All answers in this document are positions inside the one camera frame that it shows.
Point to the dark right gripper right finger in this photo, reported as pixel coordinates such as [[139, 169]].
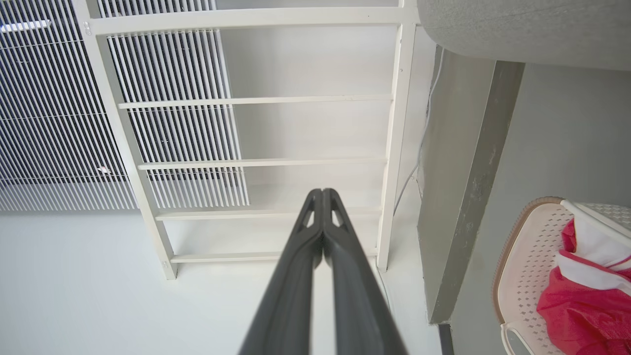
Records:
[[357, 296]]

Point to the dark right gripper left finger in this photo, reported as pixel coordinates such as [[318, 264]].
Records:
[[286, 296]]

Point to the white perforated plastic laundry basket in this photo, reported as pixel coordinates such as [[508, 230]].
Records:
[[525, 256]]

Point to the black baseboard strip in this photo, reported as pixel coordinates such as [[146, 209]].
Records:
[[445, 340]]

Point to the raised grey concrete step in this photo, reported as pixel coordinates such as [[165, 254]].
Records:
[[458, 172]]

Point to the white slatted vent panel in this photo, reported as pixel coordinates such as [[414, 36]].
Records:
[[182, 123]]

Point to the red and white garment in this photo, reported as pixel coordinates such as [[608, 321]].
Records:
[[577, 305]]

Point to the white wooden railing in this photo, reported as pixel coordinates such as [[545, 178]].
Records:
[[246, 18]]

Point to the dark slatted ceiling grille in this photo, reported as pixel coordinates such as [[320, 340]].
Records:
[[49, 108]]

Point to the grey fabric sofa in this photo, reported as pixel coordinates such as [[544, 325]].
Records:
[[532, 29]]

